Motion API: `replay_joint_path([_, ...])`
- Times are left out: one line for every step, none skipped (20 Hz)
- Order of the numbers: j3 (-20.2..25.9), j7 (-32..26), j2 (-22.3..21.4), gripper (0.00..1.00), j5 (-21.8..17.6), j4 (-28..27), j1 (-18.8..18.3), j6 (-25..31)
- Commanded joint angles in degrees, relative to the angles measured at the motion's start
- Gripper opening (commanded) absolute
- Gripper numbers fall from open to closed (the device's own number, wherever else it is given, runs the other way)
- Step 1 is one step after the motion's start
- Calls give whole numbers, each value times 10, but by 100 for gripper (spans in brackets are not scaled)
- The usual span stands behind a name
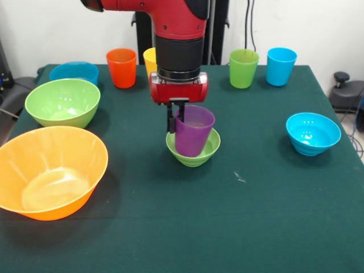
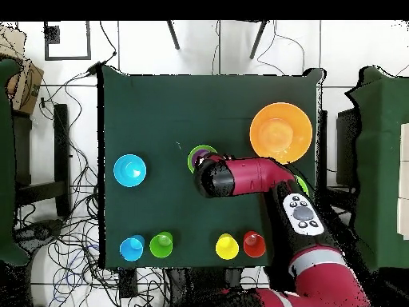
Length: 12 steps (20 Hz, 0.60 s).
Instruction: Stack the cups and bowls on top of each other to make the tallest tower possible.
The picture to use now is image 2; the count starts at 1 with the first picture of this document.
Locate yellow cup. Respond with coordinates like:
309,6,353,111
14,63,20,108
215,233,240,261

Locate cardboard box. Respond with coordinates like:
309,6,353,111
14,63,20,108
0,25,45,116

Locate grey base with black knob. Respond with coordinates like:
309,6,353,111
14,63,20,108
14,218,65,244

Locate black stand leg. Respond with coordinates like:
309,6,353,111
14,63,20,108
248,20,269,60
165,20,181,50

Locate large green bowl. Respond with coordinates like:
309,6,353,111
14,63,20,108
295,174,310,197

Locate tangled black floor cables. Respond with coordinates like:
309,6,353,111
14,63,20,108
14,73,167,307

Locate green-clothed side table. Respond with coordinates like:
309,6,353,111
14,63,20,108
344,66,409,276
0,58,31,266

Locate dark green tablecloth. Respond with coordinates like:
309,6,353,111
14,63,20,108
97,65,327,269

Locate large orange bowl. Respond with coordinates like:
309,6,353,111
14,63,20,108
249,102,313,165

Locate red-orange cup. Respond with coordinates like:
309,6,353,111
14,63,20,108
242,230,268,259

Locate small cyan bowl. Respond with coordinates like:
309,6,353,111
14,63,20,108
113,153,148,188

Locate black power strip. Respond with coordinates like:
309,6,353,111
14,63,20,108
118,268,139,298

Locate white boxes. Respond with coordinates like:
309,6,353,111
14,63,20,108
396,122,409,241

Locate blue cup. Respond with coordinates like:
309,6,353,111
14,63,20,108
118,234,145,262

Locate purple cup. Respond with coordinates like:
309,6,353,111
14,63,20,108
190,148,210,167

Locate black power adapter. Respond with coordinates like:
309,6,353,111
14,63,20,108
86,61,102,77

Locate black square floor frame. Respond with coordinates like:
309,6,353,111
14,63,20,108
43,21,92,61

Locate small green bowl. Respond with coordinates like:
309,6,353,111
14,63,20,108
186,144,218,174

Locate green cup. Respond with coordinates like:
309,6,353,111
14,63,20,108
149,230,174,259

